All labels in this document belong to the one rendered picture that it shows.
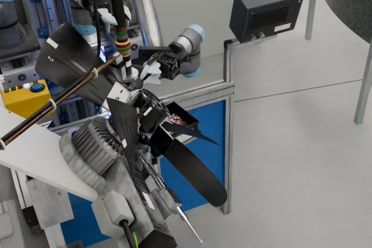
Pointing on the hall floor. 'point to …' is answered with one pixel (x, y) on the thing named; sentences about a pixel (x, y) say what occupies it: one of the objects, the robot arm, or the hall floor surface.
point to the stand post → (53, 232)
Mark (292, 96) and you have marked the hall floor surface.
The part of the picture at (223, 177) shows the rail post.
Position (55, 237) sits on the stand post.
